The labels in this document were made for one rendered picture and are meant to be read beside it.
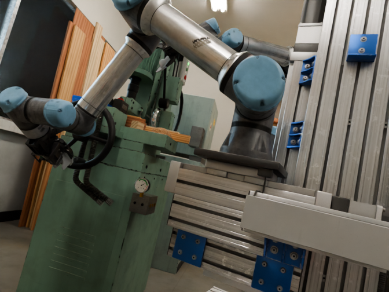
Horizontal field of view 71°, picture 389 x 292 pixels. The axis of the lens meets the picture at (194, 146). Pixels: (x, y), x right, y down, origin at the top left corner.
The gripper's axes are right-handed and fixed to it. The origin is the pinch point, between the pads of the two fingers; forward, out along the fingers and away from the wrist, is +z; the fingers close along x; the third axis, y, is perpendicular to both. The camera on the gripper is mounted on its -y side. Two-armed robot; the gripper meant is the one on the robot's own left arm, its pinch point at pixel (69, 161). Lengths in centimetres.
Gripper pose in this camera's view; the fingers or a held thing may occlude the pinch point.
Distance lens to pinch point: 113.4
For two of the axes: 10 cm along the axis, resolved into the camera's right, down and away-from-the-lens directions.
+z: 0.8, 6.1, 7.9
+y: -2.2, 7.8, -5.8
